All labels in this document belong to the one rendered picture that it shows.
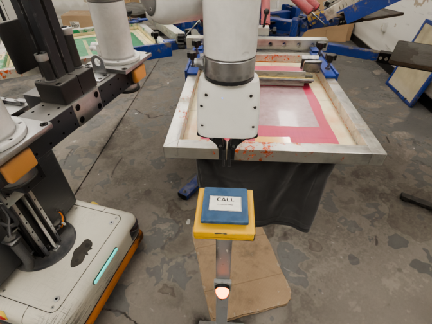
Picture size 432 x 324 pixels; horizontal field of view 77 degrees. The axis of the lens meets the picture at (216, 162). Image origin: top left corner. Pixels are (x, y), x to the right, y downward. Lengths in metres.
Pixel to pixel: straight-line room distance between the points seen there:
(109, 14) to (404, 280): 1.81
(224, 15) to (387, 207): 1.98
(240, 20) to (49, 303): 1.28
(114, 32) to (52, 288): 1.06
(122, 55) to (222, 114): 0.50
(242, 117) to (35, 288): 1.23
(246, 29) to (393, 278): 1.66
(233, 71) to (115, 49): 0.53
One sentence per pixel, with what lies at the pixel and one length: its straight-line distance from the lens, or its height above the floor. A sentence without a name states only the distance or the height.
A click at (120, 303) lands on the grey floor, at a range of 1.62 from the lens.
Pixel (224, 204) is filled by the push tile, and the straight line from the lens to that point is 0.60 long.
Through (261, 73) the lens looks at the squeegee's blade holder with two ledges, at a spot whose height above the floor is 1.00.
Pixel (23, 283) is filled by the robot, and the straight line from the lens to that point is 1.51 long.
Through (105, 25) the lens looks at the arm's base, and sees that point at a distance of 0.86.
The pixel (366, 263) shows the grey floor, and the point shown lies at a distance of 1.84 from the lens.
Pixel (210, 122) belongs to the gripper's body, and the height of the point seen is 1.19.
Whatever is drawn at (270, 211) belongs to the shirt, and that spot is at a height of 0.62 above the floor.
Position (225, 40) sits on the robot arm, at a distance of 0.38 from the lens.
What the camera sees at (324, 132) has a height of 0.96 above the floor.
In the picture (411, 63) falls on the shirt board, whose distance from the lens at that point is 1.68.
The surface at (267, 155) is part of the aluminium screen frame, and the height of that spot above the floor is 0.97.
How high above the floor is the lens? 1.42
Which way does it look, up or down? 40 degrees down
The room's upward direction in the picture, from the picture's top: straight up
